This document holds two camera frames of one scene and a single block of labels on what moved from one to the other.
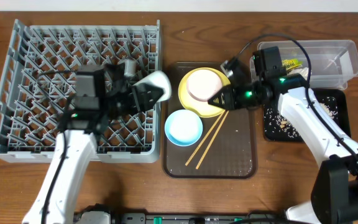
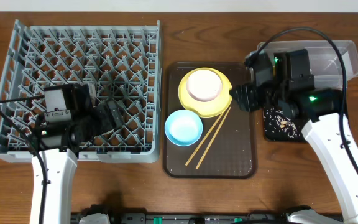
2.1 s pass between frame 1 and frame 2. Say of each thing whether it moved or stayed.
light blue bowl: stayed
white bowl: stayed
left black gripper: moved
